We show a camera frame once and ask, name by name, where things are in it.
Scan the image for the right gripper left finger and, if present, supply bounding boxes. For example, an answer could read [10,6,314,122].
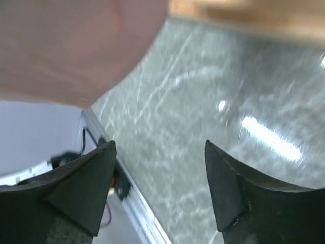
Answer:
[1,141,116,243]

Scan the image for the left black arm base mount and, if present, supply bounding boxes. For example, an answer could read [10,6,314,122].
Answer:
[50,136,131,201]

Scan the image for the aluminium rail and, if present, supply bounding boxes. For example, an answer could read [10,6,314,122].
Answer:
[92,158,171,243]

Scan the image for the pink beige underwear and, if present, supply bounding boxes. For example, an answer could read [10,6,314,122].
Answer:
[1,1,169,108]

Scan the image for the wooden hanging rack frame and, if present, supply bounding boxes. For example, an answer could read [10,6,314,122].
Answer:
[169,0,324,46]

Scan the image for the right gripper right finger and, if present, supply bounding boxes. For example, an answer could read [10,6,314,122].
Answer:
[205,141,324,243]

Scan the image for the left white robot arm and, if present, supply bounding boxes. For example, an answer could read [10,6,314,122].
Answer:
[0,161,53,186]

